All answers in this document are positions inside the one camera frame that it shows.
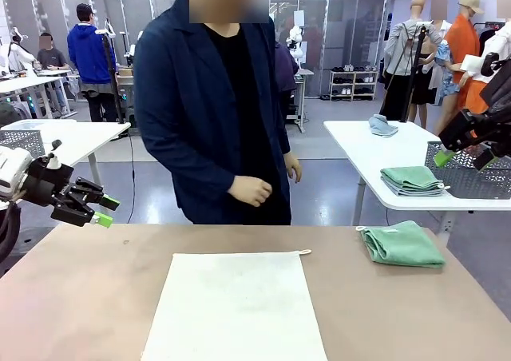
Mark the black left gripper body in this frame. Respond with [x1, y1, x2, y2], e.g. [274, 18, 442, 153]
[24, 157, 75, 208]

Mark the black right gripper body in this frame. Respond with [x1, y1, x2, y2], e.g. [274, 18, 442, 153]
[478, 69, 511, 133]

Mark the grey perforated basket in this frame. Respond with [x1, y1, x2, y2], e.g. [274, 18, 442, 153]
[425, 140, 511, 200]
[0, 119, 77, 158]

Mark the green terry towel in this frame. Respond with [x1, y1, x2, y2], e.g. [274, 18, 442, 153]
[379, 165, 446, 190]
[355, 220, 446, 269]

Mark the pale grey blue towel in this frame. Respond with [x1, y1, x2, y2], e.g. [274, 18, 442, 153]
[367, 113, 399, 138]

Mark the white terry towel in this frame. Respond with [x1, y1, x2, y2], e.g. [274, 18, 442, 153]
[140, 248, 330, 361]

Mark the navy sleeved right forearm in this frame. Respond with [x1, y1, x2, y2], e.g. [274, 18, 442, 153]
[143, 137, 240, 202]

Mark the navy sleeved left forearm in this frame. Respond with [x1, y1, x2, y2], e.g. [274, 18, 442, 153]
[274, 109, 291, 157]

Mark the person's right hand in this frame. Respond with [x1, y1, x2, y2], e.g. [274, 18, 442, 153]
[228, 174, 274, 208]

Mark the person's left hand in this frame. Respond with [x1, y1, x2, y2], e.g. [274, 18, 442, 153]
[284, 152, 303, 184]

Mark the white side table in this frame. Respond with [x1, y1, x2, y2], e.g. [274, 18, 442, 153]
[323, 119, 511, 242]
[0, 121, 132, 196]

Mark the mannequin with white sleeve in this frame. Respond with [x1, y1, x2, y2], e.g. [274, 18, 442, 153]
[478, 17, 511, 57]

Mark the mannequin in orange shirt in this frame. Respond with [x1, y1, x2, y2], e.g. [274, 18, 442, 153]
[437, 0, 490, 137]

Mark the rack with dark garments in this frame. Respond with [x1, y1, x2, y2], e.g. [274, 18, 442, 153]
[473, 20, 505, 47]

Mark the grey blue folded towel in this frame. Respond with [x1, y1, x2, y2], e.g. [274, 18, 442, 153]
[382, 179, 451, 197]

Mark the black tripod with phone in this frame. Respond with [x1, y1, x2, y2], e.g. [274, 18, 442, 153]
[378, 20, 433, 122]

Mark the mannequin in white shirt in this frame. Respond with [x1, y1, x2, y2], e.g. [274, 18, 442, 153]
[426, 0, 460, 106]

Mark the long white table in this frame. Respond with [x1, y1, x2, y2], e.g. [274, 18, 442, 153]
[0, 75, 69, 119]

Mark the mannequin in grey shirt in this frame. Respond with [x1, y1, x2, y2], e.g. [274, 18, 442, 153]
[382, 0, 445, 122]

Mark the white shoe rack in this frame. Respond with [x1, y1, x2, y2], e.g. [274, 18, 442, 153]
[329, 69, 379, 101]

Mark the person in navy jacket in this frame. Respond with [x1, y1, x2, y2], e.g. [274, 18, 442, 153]
[133, 0, 292, 225]

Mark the black tripod stand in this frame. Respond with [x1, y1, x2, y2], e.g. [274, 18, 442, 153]
[94, 17, 125, 125]

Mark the seated person dark shirt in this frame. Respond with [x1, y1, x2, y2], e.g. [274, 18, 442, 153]
[36, 33, 69, 114]

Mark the man in blue hoodie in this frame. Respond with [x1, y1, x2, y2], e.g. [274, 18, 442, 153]
[66, 2, 119, 122]

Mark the man in purple jacket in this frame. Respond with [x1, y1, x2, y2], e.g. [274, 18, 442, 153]
[275, 41, 299, 94]

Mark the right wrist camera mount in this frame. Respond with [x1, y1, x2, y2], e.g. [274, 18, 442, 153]
[461, 51, 501, 79]

